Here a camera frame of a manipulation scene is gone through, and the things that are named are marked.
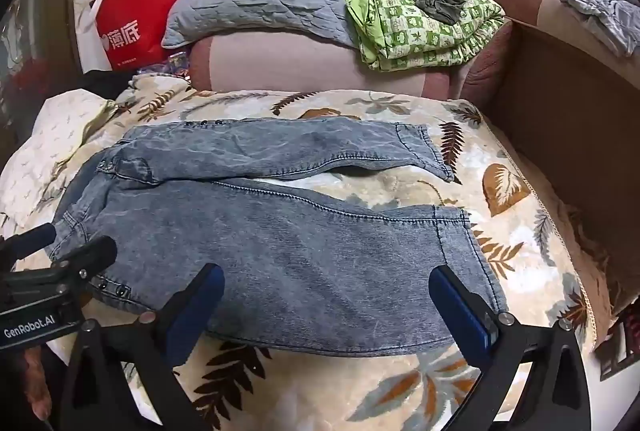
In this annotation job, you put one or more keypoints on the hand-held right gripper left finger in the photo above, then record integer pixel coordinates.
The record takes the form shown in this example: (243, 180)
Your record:
(192, 316)

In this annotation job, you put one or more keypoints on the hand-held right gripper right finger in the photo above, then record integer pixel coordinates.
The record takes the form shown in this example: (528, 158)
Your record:
(462, 316)

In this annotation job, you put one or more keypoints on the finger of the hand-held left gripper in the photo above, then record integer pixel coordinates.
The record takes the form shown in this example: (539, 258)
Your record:
(92, 255)
(30, 238)

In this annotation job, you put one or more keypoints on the blue denim pants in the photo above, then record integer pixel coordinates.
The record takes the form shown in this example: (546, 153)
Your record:
(300, 261)

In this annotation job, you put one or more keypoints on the person's left hand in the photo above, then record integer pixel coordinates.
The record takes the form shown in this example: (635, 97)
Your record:
(35, 386)

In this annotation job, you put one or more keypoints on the cream speckled quilt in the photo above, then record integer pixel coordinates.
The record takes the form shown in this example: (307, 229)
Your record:
(45, 146)

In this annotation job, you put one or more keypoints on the leaf print blanket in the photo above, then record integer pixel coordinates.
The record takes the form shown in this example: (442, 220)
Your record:
(400, 191)

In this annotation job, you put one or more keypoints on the dark patterned cloth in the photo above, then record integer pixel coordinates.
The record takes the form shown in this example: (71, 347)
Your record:
(620, 346)

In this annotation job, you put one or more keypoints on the black cloth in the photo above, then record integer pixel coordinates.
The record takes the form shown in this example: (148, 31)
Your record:
(100, 83)

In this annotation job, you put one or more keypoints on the colourful printed packet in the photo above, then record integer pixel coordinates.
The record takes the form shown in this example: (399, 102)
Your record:
(172, 62)

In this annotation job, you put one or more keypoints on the red shopping bag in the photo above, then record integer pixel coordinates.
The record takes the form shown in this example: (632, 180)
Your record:
(130, 26)

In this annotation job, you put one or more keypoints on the brown cardboard box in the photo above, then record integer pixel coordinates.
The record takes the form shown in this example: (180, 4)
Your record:
(575, 111)

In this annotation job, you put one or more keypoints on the green checked blanket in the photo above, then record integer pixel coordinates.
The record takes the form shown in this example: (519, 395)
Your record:
(415, 43)

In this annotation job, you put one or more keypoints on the grey crumpled cloth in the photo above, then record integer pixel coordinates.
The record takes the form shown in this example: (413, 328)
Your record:
(605, 11)

